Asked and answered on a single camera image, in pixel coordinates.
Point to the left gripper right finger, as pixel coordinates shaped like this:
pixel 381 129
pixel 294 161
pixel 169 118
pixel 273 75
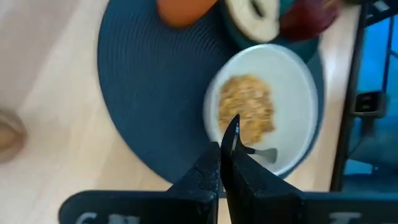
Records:
pixel 248 183

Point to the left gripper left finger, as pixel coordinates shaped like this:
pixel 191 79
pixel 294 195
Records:
pixel 205 174

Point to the spoon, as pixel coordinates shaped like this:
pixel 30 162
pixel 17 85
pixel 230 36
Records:
pixel 267 155

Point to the orange cup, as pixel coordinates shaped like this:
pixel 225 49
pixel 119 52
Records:
pixel 183 12

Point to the dark red apple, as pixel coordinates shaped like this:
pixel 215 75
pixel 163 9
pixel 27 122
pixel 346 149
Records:
pixel 308 18

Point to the cereal flakes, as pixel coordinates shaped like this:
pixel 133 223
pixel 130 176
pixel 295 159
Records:
pixel 245 102

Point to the white bowl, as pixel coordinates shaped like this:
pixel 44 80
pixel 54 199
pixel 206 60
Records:
pixel 289 93

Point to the dark round placemat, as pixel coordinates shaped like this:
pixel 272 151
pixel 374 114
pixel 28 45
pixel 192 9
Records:
pixel 149 77

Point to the green plate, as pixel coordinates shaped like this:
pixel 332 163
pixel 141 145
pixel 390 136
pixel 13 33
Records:
pixel 308 49

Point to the black metal table frame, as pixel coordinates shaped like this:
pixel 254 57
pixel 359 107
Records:
pixel 351 93

